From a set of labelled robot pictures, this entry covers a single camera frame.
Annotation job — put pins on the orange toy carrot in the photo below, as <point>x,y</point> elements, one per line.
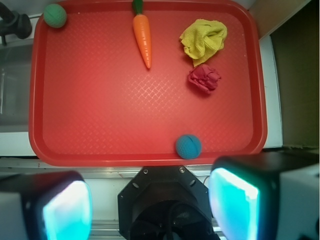
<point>142,32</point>

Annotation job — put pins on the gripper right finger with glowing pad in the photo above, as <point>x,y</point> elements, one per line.
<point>267,196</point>

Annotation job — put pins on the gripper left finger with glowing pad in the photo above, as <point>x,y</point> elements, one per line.
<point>45,206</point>

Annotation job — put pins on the black clamp knob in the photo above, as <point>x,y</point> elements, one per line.
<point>13,23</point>

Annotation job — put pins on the red plastic tray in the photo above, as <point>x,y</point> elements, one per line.
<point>94,103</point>

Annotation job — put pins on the crumpled yellow cloth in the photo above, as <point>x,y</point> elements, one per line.
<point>203,39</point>

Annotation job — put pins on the green textured ball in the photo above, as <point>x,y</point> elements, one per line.
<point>55,15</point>

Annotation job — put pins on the blue textured ball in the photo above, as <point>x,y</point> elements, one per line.
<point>188,146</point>

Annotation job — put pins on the crumpled red cloth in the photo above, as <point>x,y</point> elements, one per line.
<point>205,78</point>

